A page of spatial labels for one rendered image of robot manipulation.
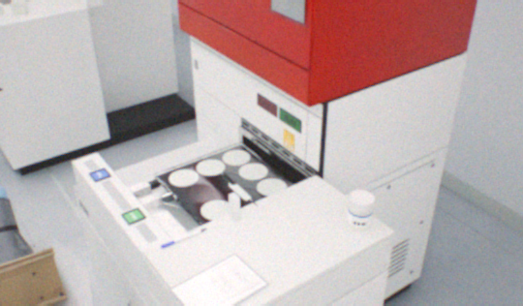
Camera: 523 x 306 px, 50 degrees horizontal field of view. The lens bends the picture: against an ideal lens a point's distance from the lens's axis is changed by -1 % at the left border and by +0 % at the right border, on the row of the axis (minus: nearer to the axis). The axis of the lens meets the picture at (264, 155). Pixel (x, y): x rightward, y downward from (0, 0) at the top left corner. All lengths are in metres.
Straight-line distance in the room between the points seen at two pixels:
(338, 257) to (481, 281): 1.55
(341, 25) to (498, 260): 1.84
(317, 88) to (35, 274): 0.93
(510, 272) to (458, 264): 0.25
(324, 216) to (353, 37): 0.53
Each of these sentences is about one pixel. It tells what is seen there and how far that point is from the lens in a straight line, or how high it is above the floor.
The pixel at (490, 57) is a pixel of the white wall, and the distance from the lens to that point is 3.12.
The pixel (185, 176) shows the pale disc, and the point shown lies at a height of 0.90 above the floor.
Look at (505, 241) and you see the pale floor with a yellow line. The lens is 3.27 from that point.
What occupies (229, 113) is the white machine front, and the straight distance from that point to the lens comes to 2.20.
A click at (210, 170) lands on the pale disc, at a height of 0.90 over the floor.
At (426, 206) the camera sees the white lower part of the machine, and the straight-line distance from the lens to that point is 2.47.
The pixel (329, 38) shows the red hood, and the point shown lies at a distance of 1.62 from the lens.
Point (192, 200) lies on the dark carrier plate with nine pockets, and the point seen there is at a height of 0.90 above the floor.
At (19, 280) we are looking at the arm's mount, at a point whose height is 0.94.
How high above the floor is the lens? 2.01
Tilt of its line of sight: 33 degrees down
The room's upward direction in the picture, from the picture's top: straight up
